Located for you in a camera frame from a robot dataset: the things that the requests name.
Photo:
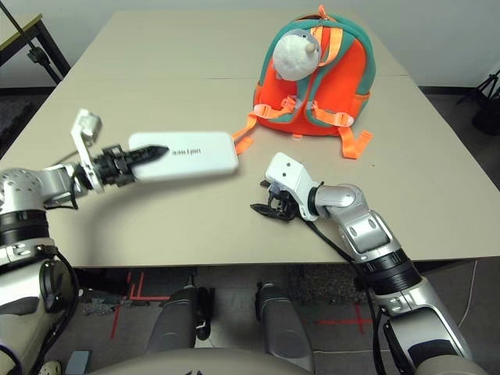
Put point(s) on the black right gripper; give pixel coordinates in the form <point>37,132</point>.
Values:
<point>287,207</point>

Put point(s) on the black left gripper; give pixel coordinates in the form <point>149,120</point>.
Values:
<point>111,168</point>

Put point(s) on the white pencil case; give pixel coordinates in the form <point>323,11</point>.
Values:
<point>203,164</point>

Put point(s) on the orange teal backpack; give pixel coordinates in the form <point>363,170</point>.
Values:
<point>343,82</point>

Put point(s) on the grey white plush toy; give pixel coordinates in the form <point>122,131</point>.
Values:
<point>293,56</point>

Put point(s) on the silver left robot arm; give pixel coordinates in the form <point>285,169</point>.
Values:
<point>23,250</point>

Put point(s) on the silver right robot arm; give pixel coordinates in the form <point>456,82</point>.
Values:
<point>367,230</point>

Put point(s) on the grey robot right leg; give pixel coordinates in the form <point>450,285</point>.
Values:
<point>281,328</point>

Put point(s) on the grey robot leg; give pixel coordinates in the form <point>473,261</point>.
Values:
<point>176,320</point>
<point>281,328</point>

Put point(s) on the grey robot left leg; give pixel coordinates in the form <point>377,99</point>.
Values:
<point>176,320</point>

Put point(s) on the black stand pole with clamp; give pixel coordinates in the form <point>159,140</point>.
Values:
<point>36,54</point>

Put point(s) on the beige robot torso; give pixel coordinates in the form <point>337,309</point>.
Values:
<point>195,363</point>

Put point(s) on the grey blue floor box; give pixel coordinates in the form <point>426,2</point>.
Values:
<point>77,363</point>

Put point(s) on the black bag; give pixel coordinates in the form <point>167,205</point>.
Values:
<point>488,121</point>

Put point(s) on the black tripod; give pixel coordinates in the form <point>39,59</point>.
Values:
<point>490,84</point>

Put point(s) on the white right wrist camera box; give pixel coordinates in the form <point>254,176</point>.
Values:
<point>289,172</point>

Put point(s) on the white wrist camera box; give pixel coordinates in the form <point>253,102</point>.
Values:
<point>289,172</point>
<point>86,125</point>

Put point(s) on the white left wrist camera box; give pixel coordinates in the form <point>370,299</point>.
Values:
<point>86,125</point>

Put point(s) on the black frame side table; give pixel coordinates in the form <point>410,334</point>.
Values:
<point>23,25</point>

